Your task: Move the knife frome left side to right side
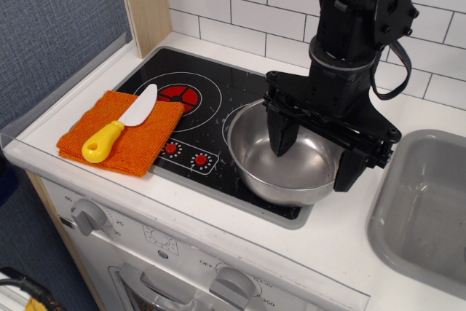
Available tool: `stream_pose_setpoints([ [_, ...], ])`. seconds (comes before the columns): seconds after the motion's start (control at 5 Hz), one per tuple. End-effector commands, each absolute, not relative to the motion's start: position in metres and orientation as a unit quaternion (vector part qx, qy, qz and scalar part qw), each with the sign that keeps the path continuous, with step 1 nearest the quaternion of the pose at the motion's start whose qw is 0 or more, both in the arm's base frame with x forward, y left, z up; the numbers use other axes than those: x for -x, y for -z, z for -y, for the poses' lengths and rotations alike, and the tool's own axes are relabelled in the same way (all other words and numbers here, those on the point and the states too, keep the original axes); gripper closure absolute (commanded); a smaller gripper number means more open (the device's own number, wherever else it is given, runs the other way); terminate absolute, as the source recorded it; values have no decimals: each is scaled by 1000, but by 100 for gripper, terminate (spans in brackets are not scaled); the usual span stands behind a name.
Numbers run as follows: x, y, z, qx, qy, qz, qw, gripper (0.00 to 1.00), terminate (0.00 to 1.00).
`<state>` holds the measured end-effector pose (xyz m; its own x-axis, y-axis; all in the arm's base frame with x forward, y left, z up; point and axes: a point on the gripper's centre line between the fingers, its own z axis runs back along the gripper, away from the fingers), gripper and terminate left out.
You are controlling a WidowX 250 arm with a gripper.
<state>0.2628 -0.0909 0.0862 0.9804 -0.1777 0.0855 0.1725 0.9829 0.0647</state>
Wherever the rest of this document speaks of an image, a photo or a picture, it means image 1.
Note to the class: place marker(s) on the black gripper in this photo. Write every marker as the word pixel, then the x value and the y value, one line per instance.
pixel 332 101

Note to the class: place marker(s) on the yellow handled white toy knife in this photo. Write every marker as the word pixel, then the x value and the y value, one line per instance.
pixel 98 146

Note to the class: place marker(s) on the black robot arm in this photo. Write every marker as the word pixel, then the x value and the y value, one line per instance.
pixel 360 29

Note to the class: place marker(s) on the stainless steel bowl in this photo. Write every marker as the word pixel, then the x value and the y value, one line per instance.
pixel 304 175

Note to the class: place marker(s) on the grey toy sink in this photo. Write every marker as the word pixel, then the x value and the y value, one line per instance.
pixel 417 226

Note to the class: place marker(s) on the black toy stove top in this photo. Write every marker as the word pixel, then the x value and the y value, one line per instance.
pixel 196 155

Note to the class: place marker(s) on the grey oven temperature knob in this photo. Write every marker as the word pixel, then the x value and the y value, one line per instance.
pixel 234 288

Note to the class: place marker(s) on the orange folded cloth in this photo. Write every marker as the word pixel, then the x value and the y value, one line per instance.
pixel 136 149

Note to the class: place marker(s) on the white toy oven front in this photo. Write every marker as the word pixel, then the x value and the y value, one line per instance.
pixel 129 265

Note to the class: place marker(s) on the grey timer knob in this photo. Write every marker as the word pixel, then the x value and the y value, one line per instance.
pixel 87 216

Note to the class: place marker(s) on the wooden side post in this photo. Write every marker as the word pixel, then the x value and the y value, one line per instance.
pixel 150 23

